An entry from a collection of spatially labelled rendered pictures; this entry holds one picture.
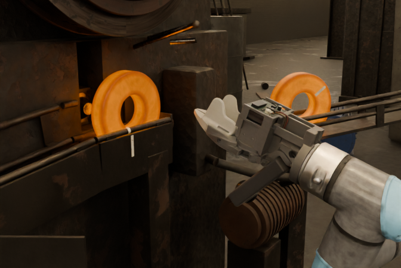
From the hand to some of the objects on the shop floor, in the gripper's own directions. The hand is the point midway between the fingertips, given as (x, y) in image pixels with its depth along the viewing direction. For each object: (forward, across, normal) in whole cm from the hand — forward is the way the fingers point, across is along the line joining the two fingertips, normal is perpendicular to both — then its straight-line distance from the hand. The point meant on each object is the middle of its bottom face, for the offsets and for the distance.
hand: (200, 117), depth 78 cm
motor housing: (-20, -30, +72) cm, 81 cm away
